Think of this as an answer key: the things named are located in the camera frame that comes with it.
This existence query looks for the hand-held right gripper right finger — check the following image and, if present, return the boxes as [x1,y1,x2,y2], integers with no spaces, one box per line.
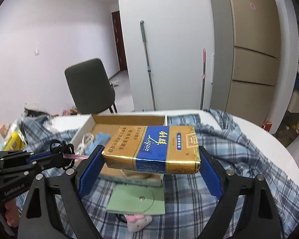
[197,146,282,239]

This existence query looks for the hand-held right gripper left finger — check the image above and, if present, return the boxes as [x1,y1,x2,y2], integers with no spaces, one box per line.
[19,144,106,239]

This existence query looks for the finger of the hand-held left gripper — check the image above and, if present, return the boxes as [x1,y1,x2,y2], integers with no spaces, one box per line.
[0,150,65,163]
[0,162,70,178]

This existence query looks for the black cable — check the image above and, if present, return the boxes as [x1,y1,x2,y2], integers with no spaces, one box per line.
[50,139,75,170]

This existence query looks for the pink strip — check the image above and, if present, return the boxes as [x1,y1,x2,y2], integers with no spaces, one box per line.
[63,154,89,160]

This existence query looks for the white cable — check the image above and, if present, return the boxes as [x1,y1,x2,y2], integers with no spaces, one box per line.
[76,133,96,155]

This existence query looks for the light blue packet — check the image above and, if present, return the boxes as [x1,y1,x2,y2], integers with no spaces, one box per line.
[86,133,112,155]

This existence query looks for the cardboard box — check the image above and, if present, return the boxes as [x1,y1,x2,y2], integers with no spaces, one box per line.
[70,114,168,188]

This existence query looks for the gold and blue cigarette pack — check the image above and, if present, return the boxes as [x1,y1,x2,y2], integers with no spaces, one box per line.
[101,125,201,175]

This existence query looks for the person's left hand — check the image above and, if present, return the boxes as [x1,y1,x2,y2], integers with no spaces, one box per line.
[4,200,20,228]

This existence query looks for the yellow packet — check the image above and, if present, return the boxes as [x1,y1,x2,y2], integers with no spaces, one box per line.
[4,131,25,151]

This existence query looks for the clear plastic bag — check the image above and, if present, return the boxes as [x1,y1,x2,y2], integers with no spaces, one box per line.
[9,122,28,145]

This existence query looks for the blue plaid shirt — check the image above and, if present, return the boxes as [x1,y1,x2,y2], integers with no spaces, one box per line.
[15,108,299,239]

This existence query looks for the green card with disc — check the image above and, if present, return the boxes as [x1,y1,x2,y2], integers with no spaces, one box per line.
[106,184,165,215]

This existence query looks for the grey and white folded item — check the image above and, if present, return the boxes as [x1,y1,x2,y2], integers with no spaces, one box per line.
[24,102,51,117]

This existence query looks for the pink plush toy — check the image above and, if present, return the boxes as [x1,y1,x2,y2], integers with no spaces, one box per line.
[126,214,153,232]

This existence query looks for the dark grey chair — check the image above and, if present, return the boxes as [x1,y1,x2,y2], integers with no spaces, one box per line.
[65,58,117,115]

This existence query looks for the tan cardboard carton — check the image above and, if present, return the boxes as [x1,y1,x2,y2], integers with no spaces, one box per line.
[288,90,299,112]

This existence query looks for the gold refrigerator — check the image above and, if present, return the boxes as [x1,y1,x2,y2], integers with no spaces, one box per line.
[208,0,282,122]

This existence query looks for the dark brown door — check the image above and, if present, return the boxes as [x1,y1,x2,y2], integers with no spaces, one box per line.
[111,10,127,72]

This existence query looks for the pink broom handle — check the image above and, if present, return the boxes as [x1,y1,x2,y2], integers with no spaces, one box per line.
[200,48,207,110]

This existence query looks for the grey mop handle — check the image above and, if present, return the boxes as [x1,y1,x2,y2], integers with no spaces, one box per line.
[140,20,156,111]

